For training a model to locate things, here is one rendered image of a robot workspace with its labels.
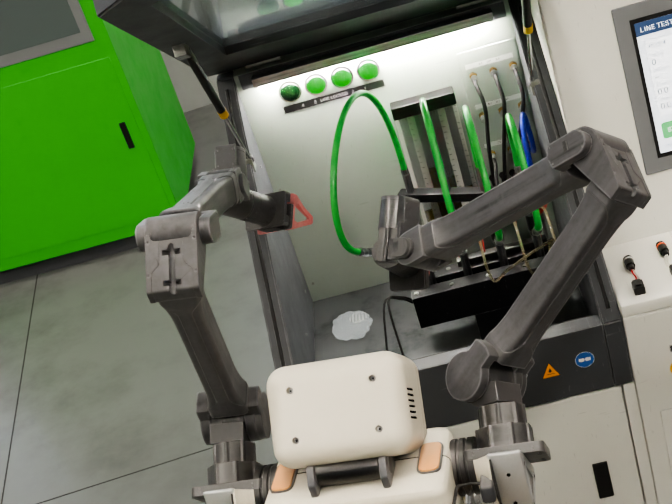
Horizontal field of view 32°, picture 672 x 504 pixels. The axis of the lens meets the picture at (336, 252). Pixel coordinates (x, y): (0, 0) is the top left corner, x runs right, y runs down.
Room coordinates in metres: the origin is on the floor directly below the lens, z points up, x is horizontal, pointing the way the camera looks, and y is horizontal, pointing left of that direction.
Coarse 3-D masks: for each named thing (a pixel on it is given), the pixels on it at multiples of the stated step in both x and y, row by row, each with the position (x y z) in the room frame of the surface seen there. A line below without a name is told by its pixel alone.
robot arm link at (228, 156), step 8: (232, 144) 1.95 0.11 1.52; (216, 152) 1.95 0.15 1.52; (224, 152) 1.94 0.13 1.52; (232, 152) 1.94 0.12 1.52; (240, 152) 1.96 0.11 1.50; (216, 160) 1.93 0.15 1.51; (224, 160) 1.93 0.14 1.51; (232, 160) 1.92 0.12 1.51; (240, 160) 1.95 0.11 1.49; (216, 168) 1.92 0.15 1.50; (224, 168) 1.92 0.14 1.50; (240, 168) 1.93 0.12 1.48; (240, 176) 1.85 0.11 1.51; (240, 184) 1.84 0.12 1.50; (248, 184) 1.88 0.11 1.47; (248, 192) 1.87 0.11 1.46
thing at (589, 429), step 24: (528, 408) 1.89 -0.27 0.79; (552, 408) 1.88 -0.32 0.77; (576, 408) 1.87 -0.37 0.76; (600, 408) 1.86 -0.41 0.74; (624, 408) 1.86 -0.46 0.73; (456, 432) 1.90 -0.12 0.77; (552, 432) 1.88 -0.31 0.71; (576, 432) 1.87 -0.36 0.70; (600, 432) 1.87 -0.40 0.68; (624, 432) 1.86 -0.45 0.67; (552, 456) 1.88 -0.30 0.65; (576, 456) 1.87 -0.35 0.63; (600, 456) 1.87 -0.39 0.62; (624, 456) 1.86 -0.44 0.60; (552, 480) 1.88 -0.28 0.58; (576, 480) 1.88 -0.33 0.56; (600, 480) 1.87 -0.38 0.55; (624, 480) 1.86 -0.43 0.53
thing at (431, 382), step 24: (552, 336) 1.88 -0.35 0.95; (576, 336) 1.87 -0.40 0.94; (600, 336) 1.86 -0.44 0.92; (432, 360) 1.93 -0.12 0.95; (552, 360) 1.87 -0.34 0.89; (600, 360) 1.86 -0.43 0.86; (432, 384) 1.91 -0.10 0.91; (528, 384) 1.88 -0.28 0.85; (552, 384) 1.88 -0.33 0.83; (576, 384) 1.87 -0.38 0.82; (600, 384) 1.86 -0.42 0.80; (432, 408) 1.91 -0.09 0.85; (456, 408) 1.90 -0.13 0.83
